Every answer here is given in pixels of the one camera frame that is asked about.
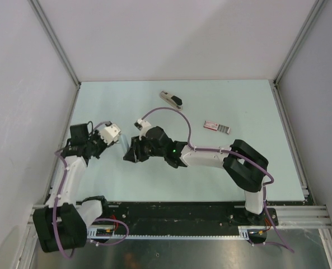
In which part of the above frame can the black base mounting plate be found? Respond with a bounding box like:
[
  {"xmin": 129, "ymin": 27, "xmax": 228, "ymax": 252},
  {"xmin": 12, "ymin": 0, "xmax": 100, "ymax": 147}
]
[{"xmin": 102, "ymin": 202, "xmax": 279, "ymax": 235}]

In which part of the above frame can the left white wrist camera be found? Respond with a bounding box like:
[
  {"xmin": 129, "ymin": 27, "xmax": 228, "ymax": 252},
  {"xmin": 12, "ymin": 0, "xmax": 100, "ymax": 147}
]
[{"xmin": 99, "ymin": 121, "xmax": 121, "ymax": 146}]

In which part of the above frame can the aluminium frame rail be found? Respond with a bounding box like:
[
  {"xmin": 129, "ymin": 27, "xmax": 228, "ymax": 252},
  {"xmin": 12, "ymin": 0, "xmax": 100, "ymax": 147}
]
[{"xmin": 274, "ymin": 206, "xmax": 332, "ymax": 229}]

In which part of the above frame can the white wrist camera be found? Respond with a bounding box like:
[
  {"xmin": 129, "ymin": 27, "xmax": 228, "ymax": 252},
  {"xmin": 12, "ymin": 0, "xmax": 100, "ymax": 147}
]
[
  {"xmin": 99, "ymin": 121, "xmax": 121, "ymax": 146},
  {"xmin": 134, "ymin": 119, "xmax": 152, "ymax": 136}
]

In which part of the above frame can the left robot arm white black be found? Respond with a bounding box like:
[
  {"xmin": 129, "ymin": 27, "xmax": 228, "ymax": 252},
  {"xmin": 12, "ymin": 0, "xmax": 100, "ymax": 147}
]
[{"xmin": 32, "ymin": 121, "xmax": 121, "ymax": 254}]

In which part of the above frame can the white slotted cable duct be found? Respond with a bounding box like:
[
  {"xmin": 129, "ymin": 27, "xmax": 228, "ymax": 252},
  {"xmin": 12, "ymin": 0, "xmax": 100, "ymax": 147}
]
[{"xmin": 87, "ymin": 226, "xmax": 266, "ymax": 242}]

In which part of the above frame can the staple box with staples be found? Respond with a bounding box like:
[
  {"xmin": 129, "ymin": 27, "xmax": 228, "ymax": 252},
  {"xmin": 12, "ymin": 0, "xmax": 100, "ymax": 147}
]
[{"xmin": 203, "ymin": 120, "xmax": 231, "ymax": 135}]

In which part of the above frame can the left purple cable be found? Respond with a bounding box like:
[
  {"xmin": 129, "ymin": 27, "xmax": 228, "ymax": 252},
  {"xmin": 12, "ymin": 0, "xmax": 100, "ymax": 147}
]
[{"xmin": 52, "ymin": 148, "xmax": 77, "ymax": 258}]

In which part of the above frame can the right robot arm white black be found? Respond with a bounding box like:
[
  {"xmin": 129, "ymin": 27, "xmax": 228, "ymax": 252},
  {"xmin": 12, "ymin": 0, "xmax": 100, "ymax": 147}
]
[{"xmin": 123, "ymin": 126, "xmax": 269, "ymax": 225}]

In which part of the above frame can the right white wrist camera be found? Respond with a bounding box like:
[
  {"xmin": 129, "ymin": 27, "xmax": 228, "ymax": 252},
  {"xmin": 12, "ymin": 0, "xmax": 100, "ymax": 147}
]
[{"xmin": 134, "ymin": 119, "xmax": 152, "ymax": 136}]

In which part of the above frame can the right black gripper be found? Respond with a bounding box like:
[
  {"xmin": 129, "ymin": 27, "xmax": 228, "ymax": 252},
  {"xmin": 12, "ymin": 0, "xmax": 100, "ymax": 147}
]
[{"xmin": 124, "ymin": 134, "xmax": 165, "ymax": 164}]

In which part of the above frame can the beige black stapler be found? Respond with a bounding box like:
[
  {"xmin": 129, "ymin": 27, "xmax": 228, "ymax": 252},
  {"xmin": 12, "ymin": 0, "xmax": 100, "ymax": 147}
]
[{"xmin": 160, "ymin": 91, "xmax": 183, "ymax": 111}]

